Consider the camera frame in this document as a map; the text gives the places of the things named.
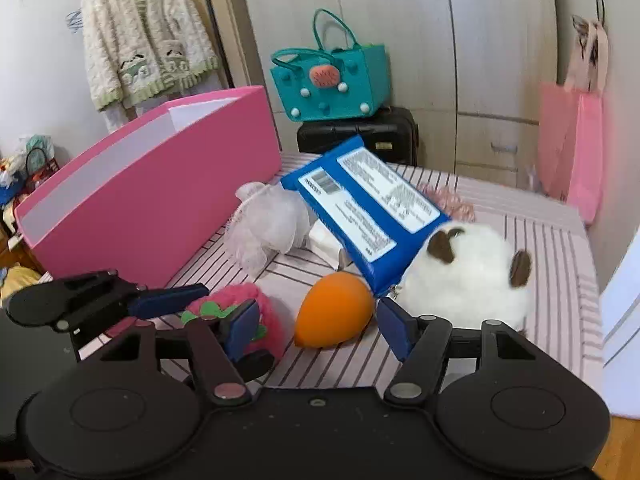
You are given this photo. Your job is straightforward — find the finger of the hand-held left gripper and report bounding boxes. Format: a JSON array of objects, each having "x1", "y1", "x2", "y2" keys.
[{"x1": 5, "y1": 270, "x2": 211, "y2": 334}]

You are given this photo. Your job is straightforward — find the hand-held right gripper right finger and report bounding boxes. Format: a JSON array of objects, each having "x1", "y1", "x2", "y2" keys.
[{"x1": 376, "y1": 297, "x2": 538, "y2": 406}]

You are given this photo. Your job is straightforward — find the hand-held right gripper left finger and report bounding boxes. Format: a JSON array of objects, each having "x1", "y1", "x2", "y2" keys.
[{"x1": 97, "y1": 302, "x2": 263, "y2": 408}]

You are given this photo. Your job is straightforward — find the pink strawberry plush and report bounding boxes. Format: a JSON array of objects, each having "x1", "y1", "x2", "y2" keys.
[{"x1": 100, "y1": 282, "x2": 286, "y2": 361}]

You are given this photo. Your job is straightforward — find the orange egg-shaped sponge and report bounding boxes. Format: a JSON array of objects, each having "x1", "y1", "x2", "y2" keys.
[{"x1": 293, "y1": 271, "x2": 376, "y2": 350}]

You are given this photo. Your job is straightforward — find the white plush with brown ears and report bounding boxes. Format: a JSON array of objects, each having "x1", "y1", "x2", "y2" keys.
[{"x1": 397, "y1": 222, "x2": 536, "y2": 333}]

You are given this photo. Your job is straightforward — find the pink storage box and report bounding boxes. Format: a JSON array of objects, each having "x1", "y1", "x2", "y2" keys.
[{"x1": 14, "y1": 85, "x2": 283, "y2": 291}]

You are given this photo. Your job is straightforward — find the clear plastic bag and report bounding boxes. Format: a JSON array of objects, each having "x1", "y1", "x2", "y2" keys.
[{"x1": 225, "y1": 181, "x2": 313, "y2": 281}]

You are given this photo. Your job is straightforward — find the blue wet wipes pack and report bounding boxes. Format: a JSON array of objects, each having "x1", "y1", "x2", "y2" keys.
[{"x1": 280, "y1": 135, "x2": 451, "y2": 298}]

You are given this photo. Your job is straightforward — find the pink floral fabric scrunchie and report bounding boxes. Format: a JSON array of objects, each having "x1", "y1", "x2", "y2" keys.
[{"x1": 420, "y1": 182, "x2": 476, "y2": 223}]

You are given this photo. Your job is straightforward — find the yellow cloth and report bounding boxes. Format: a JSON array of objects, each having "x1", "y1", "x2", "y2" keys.
[{"x1": 0, "y1": 266, "x2": 43, "y2": 306}]

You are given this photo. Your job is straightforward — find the white tissue pack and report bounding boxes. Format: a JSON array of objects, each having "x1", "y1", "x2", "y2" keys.
[{"x1": 307, "y1": 220, "x2": 351, "y2": 271}]

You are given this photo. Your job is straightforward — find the striped tablecloth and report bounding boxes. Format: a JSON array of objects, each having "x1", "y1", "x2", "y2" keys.
[{"x1": 40, "y1": 150, "x2": 606, "y2": 391}]

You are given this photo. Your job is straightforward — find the black suitcase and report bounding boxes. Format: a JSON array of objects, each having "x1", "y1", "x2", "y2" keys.
[{"x1": 296, "y1": 106, "x2": 420, "y2": 167}]

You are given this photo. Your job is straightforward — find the white door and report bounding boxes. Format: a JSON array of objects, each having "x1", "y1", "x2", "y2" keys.
[{"x1": 600, "y1": 230, "x2": 640, "y2": 418}]

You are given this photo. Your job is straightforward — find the teal tote bag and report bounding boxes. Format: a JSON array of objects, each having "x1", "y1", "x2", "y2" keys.
[{"x1": 270, "y1": 8, "x2": 388, "y2": 123}]

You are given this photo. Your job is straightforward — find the pink shopping bag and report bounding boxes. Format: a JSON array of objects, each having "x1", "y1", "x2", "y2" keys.
[{"x1": 537, "y1": 17, "x2": 611, "y2": 226}]

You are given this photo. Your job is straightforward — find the white knitted cardigan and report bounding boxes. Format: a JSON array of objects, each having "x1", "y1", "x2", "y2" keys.
[{"x1": 80, "y1": 0, "x2": 221, "y2": 133}]

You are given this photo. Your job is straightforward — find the beige wardrobe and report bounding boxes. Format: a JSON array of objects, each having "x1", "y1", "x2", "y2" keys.
[{"x1": 235, "y1": 0, "x2": 558, "y2": 191}]

